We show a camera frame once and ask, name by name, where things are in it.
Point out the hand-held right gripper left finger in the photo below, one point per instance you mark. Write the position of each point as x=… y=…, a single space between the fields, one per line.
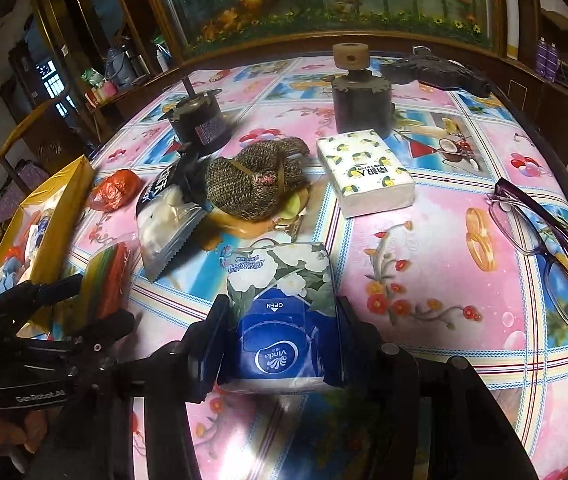
x=216 y=345

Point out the blue floral tissue pack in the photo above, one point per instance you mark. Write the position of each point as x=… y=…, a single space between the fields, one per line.
x=274 y=340

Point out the purple cloth table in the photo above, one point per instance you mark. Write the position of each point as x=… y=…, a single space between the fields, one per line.
x=31 y=175

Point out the brown knitted pouch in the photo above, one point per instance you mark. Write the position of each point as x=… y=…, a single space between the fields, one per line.
x=249 y=180

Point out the rainbow sponge pack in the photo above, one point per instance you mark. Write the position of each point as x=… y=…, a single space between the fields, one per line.
x=106 y=280

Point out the purple bottle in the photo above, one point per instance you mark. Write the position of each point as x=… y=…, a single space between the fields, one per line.
x=542 y=60
x=553 y=62

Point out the black plastic tool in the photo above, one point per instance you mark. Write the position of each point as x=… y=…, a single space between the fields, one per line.
x=434 y=72

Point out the silver foil pouch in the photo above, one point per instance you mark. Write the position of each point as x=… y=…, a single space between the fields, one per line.
x=163 y=220

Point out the black flask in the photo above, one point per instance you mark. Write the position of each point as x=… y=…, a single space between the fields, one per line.
x=138 y=65

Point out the white bottle green cap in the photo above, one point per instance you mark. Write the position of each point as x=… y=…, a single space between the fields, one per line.
x=161 y=55

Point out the yellow-rimmed cardboard box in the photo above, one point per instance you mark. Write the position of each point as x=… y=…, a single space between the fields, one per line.
x=58 y=200

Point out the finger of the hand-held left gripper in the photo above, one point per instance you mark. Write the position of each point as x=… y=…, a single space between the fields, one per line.
x=38 y=292
x=101 y=330

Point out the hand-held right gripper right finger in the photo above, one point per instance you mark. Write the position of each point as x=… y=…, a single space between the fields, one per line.
x=351 y=345

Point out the wooden cabinet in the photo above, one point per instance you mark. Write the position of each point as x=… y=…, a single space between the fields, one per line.
x=529 y=95

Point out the blue-grey thermos jug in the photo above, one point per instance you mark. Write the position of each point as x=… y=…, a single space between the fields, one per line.
x=119 y=70

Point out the wooden chair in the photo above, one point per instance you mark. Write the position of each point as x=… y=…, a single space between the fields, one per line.
x=58 y=145

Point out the pink packets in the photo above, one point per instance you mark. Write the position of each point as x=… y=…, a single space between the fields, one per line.
x=103 y=92

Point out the purple-framed glasses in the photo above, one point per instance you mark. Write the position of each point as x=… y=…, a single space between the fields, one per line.
x=559 y=270

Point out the small dark motor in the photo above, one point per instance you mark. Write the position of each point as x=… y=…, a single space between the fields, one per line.
x=201 y=122

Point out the printed pink tablecloth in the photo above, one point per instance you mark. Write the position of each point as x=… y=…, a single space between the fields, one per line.
x=439 y=260

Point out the red plastic bag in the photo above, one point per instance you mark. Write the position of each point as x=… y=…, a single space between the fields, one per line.
x=113 y=190

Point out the white lemon-print tissue pack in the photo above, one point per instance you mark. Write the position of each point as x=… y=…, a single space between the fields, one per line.
x=364 y=175

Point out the large motor with wooden pulley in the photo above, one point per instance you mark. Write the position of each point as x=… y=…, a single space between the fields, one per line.
x=361 y=100

